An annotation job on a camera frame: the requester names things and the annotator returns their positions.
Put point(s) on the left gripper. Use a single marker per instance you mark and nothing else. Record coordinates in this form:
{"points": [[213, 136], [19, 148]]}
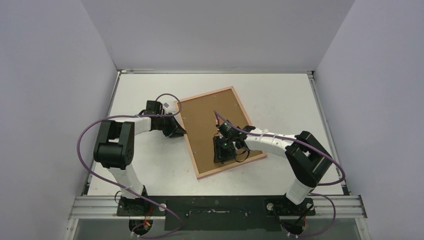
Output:
{"points": [[175, 130]]}

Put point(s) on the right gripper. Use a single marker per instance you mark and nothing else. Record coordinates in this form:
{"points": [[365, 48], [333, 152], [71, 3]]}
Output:
{"points": [[222, 151]]}

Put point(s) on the pink wooden photo frame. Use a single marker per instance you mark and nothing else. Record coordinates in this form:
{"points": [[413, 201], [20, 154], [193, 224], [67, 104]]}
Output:
{"points": [[212, 172]]}

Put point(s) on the brown backing board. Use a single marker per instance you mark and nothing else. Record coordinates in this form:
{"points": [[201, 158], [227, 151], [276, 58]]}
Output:
{"points": [[205, 122]]}

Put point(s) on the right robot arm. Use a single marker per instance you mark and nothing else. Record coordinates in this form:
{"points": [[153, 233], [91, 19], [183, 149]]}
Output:
{"points": [[307, 158]]}

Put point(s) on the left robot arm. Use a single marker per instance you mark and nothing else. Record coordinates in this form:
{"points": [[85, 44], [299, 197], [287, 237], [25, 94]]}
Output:
{"points": [[114, 149]]}

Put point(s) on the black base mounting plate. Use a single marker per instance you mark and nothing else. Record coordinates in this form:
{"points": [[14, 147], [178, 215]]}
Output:
{"points": [[222, 221]]}

